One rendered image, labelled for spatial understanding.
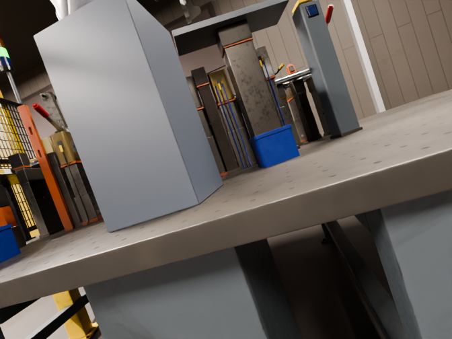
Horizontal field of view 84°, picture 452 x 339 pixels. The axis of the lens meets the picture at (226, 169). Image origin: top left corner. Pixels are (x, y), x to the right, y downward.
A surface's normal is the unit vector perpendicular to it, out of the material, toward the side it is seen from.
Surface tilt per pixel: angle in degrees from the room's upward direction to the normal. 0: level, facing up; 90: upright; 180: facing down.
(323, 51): 90
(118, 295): 90
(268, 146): 90
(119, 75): 90
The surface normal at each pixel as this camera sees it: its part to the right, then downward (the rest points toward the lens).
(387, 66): -0.20, 0.12
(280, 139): 0.07, 0.02
